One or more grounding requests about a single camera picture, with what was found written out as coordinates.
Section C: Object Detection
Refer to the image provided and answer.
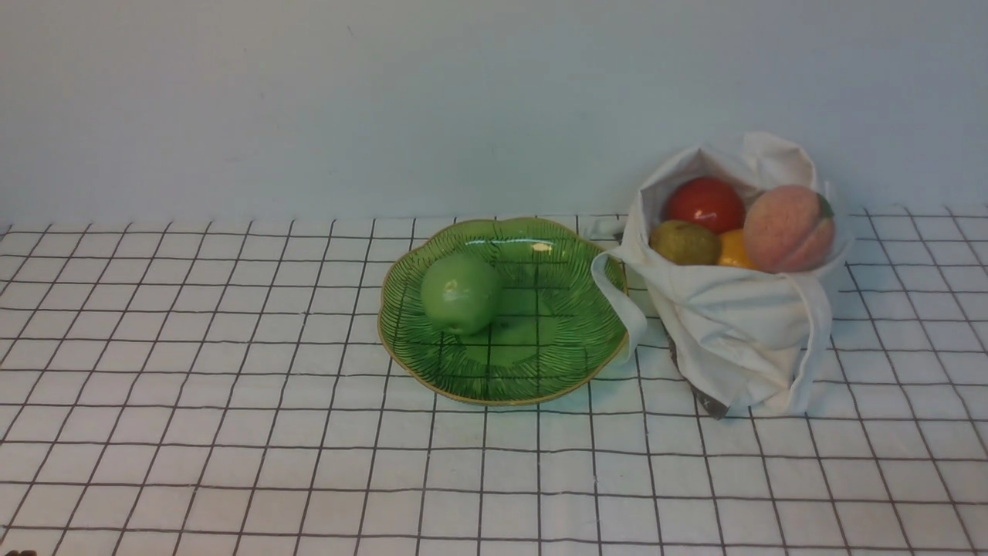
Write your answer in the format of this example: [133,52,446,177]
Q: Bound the white cloth bag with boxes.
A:
[590,131,854,419]

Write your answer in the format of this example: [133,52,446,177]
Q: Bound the white checkered tablecloth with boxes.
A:
[2,205,986,555]

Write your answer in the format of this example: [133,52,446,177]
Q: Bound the green apple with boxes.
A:
[420,253,502,337]

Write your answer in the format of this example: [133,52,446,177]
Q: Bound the orange fruit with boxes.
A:
[717,229,758,270]

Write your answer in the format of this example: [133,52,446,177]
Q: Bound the brown kiwi fruit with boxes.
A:
[648,219,721,266]

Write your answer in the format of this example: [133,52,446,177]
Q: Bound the red tomato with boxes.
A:
[663,177,746,235]

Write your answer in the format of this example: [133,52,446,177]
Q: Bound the green glass leaf plate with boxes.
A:
[377,218,631,407]

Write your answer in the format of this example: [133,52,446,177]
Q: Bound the pink peach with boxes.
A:
[743,185,836,273]

